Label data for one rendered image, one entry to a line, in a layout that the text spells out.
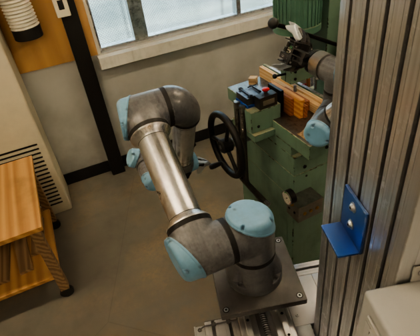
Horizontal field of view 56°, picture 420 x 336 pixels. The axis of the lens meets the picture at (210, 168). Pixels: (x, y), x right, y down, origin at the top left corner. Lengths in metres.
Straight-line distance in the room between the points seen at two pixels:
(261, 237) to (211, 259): 0.13
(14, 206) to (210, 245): 1.37
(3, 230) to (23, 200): 0.20
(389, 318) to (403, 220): 0.13
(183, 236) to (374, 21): 0.61
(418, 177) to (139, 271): 1.92
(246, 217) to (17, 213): 1.35
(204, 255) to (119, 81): 2.00
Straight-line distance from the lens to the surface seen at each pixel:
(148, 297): 2.16
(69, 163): 2.97
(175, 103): 1.10
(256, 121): 1.53
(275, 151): 1.65
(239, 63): 3.04
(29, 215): 2.02
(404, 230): 0.55
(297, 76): 1.62
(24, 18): 2.40
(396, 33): 0.50
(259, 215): 0.95
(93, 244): 2.52
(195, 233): 0.92
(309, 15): 1.51
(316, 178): 1.68
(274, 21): 1.33
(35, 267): 2.29
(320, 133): 1.07
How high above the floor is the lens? 1.71
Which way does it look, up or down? 37 degrees down
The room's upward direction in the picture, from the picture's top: 8 degrees counter-clockwise
